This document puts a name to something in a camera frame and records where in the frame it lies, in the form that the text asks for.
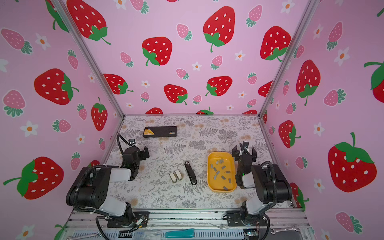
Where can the beige eraser left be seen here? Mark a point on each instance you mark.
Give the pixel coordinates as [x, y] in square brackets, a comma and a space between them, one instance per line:
[173, 177]

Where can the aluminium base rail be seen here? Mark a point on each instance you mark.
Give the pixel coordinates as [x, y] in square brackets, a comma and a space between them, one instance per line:
[209, 224]

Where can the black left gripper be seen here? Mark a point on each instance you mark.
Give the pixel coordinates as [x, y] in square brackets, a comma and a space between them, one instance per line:
[140, 153]

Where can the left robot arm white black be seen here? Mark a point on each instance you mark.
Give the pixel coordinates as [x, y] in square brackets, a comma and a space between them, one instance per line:
[90, 191]

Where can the yellow plastic tray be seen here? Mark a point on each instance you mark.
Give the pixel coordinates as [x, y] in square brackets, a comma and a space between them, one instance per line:
[221, 172]

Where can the teal handled tool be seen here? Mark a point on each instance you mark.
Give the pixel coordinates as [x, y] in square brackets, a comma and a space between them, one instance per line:
[180, 234]

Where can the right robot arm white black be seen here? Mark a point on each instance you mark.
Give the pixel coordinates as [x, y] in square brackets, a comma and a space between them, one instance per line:
[266, 178]

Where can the black tool case yellow label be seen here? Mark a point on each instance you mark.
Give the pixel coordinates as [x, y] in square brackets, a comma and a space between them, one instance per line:
[160, 132]

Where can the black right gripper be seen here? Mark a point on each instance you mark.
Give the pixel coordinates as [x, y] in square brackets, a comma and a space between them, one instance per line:
[244, 154]

